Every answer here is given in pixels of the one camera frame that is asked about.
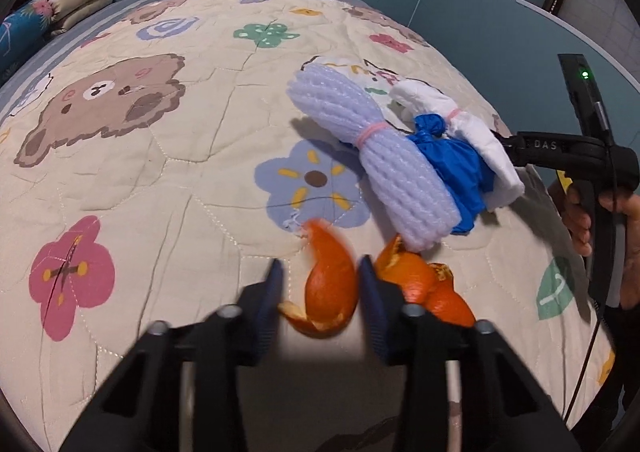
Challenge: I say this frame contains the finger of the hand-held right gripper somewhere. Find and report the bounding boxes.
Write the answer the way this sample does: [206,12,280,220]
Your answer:
[492,129,608,170]

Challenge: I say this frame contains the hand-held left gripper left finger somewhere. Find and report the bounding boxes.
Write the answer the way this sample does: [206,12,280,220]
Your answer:
[60,259,286,452]

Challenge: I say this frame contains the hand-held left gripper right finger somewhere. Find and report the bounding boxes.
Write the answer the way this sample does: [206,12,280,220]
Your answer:
[356,254,581,452]

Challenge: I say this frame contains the curled orange peel strip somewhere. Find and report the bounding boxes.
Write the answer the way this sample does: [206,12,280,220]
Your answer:
[277,219,360,337]

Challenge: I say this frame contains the large orange peel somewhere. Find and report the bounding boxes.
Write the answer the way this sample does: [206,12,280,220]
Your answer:
[375,234,476,329]

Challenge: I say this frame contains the blue plastic bag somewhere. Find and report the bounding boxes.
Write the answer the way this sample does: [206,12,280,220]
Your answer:
[405,113,496,235]

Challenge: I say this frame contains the purple foam fruit net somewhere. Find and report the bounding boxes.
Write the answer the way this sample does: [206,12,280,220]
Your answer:
[286,63,460,253]

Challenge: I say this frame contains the white cloth roll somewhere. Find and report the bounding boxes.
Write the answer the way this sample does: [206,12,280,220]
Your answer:
[389,79,525,212]

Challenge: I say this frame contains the person's right hand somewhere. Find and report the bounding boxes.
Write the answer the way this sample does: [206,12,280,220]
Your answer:
[547,177,640,309]

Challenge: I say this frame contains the bed with striped sheet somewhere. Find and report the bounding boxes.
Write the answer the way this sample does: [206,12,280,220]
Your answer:
[0,0,426,98]

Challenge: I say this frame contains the blue floral folded quilt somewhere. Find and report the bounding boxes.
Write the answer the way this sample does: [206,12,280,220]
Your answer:
[0,0,56,73]

